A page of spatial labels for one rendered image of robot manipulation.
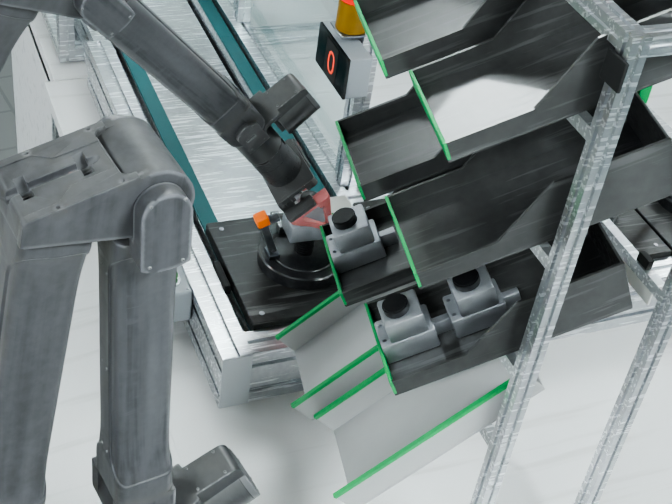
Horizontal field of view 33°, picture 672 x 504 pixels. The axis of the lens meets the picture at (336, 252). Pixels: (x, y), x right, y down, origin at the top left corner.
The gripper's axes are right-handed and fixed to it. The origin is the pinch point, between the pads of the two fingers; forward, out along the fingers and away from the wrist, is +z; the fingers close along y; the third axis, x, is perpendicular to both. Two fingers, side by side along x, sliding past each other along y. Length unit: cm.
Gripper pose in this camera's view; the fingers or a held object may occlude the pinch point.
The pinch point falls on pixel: (315, 204)
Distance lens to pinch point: 171.3
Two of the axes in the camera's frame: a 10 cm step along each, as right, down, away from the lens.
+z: 4.8, 5.1, 7.2
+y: -3.6, -6.3, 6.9
